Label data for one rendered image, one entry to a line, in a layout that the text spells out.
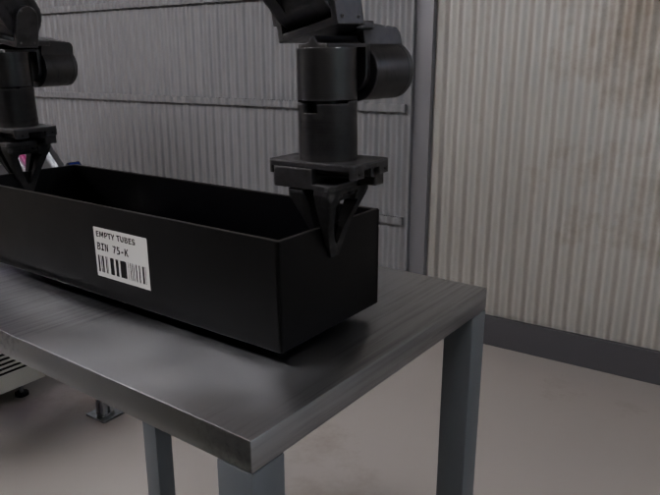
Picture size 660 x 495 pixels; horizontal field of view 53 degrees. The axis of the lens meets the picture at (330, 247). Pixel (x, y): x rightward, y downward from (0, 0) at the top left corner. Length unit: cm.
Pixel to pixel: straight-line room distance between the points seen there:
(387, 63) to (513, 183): 191
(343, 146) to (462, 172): 200
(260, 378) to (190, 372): 7
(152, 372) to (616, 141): 201
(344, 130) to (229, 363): 25
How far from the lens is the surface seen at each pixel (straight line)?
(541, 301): 262
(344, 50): 62
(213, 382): 62
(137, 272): 76
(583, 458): 209
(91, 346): 73
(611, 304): 256
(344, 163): 61
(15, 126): 105
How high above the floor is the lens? 108
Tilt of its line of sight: 16 degrees down
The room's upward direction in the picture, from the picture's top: straight up
